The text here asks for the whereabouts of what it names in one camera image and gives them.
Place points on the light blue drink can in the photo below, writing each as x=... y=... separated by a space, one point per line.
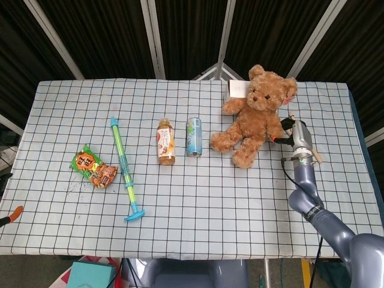
x=193 y=136

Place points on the white triangular frame brace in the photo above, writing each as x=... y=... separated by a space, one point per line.
x=219 y=72

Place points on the left robot hand orange thumb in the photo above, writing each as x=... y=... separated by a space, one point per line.
x=13 y=213

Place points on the blue green water squirter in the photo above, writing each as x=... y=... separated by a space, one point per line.
x=124 y=168

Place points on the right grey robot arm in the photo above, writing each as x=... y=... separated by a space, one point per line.
x=318 y=210

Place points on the green orange snack bag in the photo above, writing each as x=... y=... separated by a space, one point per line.
x=94 y=168

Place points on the teal box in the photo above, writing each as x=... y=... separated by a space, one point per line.
x=90 y=274

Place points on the white partition frame post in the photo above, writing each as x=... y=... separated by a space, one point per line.
x=225 y=36
x=316 y=39
x=153 y=39
x=54 y=39

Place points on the brown teddy bear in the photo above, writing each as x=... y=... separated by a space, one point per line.
x=255 y=120

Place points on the small white cardboard box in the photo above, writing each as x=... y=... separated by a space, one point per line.
x=237 y=89

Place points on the blue checked tablecloth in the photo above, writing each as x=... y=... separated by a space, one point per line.
x=192 y=204

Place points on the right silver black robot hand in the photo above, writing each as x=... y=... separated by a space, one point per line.
x=301 y=135

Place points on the tea bottle orange label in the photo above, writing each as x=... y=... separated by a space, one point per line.
x=166 y=142

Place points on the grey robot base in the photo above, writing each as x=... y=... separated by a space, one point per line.
x=198 y=274

